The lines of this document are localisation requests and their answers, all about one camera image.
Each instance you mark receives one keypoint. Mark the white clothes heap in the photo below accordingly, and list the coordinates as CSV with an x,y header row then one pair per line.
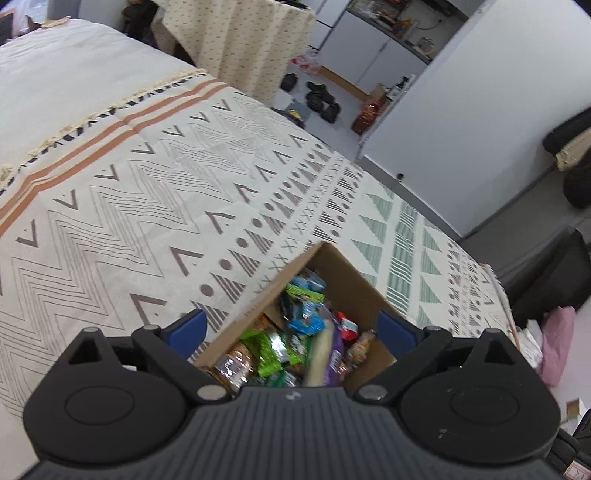
x,y
528,341

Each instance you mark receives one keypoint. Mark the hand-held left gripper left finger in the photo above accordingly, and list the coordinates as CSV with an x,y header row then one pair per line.
x,y
189,330

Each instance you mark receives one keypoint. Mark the round table with dotted cloth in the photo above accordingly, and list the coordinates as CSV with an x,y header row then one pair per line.
x,y
240,41

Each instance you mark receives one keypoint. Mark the black slipper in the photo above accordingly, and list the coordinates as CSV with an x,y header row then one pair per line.
x,y
289,82
331,113
318,96

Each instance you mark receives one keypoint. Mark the red oil bottle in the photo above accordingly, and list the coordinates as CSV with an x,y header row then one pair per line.
x,y
367,117

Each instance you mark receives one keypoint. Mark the black spray bottle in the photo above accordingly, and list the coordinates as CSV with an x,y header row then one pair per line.
x,y
399,86

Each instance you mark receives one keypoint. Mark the pink plastic bag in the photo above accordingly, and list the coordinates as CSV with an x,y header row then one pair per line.
x,y
305,63

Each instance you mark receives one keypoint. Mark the cluttered kitchen counter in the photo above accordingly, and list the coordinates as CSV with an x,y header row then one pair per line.
x,y
406,27

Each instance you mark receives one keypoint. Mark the pile of snack packets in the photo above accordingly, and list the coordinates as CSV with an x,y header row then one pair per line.
x,y
268,350

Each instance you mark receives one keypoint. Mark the brown cardboard box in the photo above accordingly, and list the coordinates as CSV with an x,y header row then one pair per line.
x,y
341,272

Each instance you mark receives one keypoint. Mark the white cabinet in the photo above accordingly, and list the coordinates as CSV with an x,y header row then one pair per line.
x,y
360,50

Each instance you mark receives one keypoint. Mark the white bedsheet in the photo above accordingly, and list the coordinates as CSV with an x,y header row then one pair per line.
x,y
69,78

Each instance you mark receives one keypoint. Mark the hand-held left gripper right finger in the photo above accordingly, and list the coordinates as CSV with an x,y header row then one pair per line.
x,y
395,330

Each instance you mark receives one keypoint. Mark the patterned bed blanket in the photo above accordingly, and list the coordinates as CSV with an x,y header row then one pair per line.
x,y
138,194

